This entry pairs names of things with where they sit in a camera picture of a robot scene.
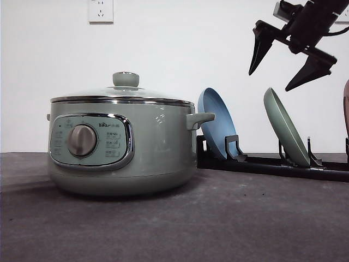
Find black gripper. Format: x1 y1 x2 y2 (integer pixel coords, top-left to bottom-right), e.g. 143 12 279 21
249 0 347 92

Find green plate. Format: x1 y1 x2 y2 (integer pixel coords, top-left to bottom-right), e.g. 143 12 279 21
264 87 311 166

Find glass pot lid green knob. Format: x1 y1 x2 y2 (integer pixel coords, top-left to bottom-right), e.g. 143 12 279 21
50 71 195 106

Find pink plate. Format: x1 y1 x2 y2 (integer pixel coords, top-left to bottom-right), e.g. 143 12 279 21
343 79 349 138

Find blue plate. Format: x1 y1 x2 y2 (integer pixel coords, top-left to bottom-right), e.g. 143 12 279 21
197 87 238 159

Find black plate rack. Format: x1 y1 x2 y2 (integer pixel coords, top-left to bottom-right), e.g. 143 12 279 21
197 135 349 182

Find green electric steamer pot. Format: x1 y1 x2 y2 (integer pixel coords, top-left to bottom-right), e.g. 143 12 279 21
47 96 215 197

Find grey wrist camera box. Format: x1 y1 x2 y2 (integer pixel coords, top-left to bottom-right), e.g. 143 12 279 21
273 1 295 21

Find black camera cable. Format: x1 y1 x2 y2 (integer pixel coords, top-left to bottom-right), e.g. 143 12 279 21
326 26 349 36

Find white wall socket right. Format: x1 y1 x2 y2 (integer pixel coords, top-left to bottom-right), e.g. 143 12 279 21
334 14 349 25

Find white wall socket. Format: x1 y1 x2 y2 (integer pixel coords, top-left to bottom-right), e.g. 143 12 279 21
334 14 349 25
87 0 114 26

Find white wall socket left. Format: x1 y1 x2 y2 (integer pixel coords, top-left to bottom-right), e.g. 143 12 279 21
87 0 114 26

